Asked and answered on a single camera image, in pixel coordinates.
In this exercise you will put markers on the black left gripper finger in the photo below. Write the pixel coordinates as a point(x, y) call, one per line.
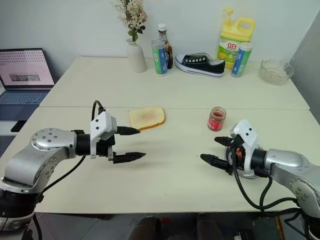
point(128, 130)
point(130, 156)

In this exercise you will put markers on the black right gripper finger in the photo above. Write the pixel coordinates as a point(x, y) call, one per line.
point(223, 141)
point(215, 161)

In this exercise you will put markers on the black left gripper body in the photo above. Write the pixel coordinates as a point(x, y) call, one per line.
point(103, 147)

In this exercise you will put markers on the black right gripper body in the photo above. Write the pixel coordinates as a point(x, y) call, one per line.
point(240, 160)

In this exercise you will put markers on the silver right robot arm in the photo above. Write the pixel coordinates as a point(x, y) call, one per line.
point(285, 160)

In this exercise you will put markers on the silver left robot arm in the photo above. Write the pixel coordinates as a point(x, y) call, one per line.
point(37, 150)

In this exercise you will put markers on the glass jar of red jam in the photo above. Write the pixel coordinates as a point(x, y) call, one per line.
point(217, 122)

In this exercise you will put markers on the slice of toast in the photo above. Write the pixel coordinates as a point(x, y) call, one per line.
point(147, 117)

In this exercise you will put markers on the dark rounded shape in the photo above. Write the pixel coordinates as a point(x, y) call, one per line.
point(211, 227)
point(147, 228)

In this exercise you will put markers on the white ceramic vase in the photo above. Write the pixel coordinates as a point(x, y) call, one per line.
point(136, 57)

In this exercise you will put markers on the black and white sneaker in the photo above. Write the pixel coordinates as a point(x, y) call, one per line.
point(205, 67)

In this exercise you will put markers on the clear tube blue green label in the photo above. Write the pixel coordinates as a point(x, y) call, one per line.
point(159, 60)
point(241, 62)

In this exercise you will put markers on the clear glass ashtray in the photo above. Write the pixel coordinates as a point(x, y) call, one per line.
point(275, 73)

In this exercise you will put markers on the black flat object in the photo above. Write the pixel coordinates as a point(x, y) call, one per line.
point(19, 126)

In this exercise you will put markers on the grey perforated panel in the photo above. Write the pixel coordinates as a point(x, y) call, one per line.
point(5, 146)

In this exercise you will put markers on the dark sauce bottle white cap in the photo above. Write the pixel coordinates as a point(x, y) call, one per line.
point(163, 32)

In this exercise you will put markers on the yellow dish soap pump bottle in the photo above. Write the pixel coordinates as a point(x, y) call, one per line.
point(235, 30)

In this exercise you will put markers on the open blue laptop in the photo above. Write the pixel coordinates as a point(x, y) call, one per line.
point(22, 70)

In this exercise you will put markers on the dried flower bouquet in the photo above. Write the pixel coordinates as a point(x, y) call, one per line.
point(133, 15)

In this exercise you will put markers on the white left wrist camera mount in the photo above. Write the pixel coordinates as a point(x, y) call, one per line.
point(100, 125)

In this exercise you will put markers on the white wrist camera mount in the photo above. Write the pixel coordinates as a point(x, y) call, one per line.
point(100, 125)
point(247, 132)

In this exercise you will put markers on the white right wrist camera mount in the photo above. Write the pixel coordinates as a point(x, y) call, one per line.
point(247, 132)

